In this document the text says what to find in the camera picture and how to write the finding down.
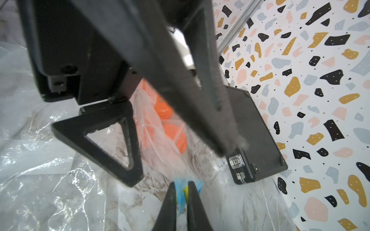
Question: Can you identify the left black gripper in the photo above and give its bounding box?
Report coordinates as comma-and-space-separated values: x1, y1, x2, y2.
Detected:
17, 1, 143, 105

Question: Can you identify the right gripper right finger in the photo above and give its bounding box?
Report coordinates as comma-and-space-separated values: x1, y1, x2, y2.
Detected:
187, 182, 213, 231

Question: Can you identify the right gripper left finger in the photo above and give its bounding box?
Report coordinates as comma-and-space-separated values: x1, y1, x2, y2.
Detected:
152, 182, 177, 231

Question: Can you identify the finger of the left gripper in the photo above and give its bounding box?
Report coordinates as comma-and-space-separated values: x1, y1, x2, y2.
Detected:
73, 1, 246, 156
52, 101, 144, 187

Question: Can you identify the clear zip-top bag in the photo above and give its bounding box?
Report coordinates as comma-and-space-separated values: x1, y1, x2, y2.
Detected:
109, 77, 249, 220
0, 40, 174, 231

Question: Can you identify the orange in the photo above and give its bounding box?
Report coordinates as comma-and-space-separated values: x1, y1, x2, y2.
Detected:
136, 115, 188, 155
142, 80, 174, 119

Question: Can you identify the black hard case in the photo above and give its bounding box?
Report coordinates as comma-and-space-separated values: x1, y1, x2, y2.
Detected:
225, 86, 288, 185

